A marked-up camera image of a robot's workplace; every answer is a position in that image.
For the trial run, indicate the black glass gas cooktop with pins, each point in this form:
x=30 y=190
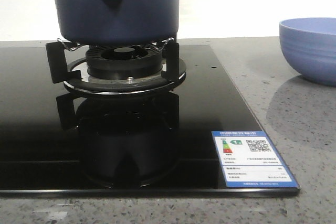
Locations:
x=56 y=144

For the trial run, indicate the dark blue cooking pot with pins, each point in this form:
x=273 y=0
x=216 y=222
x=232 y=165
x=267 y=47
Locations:
x=117 y=22

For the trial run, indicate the light blue ribbed bowl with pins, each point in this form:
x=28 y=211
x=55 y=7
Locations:
x=308 y=45

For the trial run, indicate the blue white energy label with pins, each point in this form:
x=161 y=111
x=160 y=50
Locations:
x=249 y=160

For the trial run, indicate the black metal pot support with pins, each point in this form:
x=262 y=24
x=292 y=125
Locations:
x=76 y=78

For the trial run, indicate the black round gas burner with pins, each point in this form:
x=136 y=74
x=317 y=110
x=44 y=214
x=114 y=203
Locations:
x=119 y=63

